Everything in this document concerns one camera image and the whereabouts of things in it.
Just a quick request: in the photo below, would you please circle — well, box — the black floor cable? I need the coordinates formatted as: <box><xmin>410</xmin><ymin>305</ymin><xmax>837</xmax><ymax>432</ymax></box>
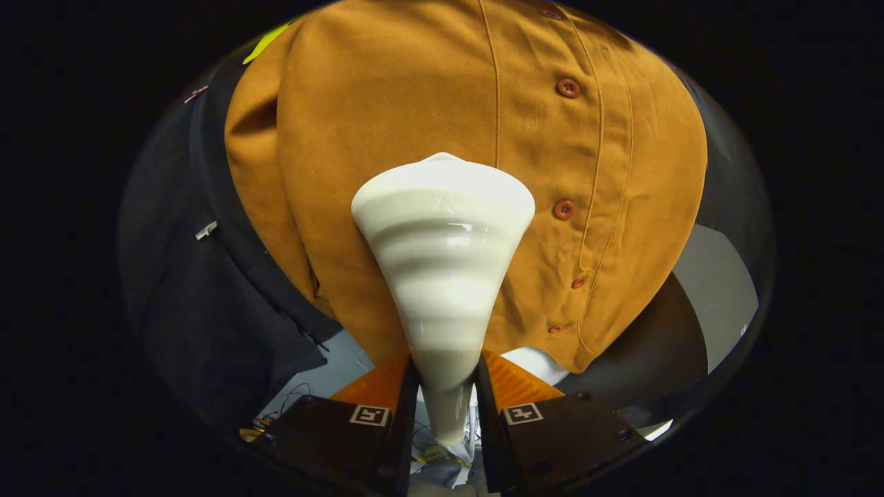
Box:
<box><xmin>266</xmin><ymin>383</ymin><xmax>313</xmax><ymax>422</ymax></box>

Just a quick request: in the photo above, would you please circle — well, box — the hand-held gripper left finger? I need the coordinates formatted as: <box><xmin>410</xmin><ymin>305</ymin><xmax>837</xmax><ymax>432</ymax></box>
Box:
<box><xmin>250</xmin><ymin>352</ymin><xmax>421</xmax><ymax>496</ymax></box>

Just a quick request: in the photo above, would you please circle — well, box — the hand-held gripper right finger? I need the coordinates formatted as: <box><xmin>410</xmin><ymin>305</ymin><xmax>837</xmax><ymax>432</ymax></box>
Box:
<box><xmin>474</xmin><ymin>349</ymin><xmax>646</xmax><ymax>494</ymax></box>

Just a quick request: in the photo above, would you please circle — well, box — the grey table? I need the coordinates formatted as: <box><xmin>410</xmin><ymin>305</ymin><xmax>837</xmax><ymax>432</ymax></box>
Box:
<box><xmin>556</xmin><ymin>223</ymin><xmax>759</xmax><ymax>430</ymax></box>

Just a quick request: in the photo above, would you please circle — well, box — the black backdrop cloth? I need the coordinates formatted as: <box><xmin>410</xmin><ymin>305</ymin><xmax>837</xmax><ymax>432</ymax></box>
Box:
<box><xmin>117</xmin><ymin>21</ymin><xmax>773</xmax><ymax>442</ymax></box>

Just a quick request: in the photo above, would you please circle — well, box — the white garment steamer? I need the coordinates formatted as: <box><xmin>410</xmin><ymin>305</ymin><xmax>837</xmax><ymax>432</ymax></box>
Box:
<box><xmin>351</xmin><ymin>152</ymin><xmax>536</xmax><ymax>446</ymax></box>

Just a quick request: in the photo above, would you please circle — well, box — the white mannequin torso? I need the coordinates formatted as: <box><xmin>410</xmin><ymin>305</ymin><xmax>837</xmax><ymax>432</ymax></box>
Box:
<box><xmin>501</xmin><ymin>347</ymin><xmax>570</xmax><ymax>387</ymax></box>

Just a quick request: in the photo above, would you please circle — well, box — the brown button-up shirt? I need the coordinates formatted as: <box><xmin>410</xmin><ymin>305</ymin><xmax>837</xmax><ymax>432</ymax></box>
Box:
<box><xmin>224</xmin><ymin>0</ymin><xmax>709</xmax><ymax>373</ymax></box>

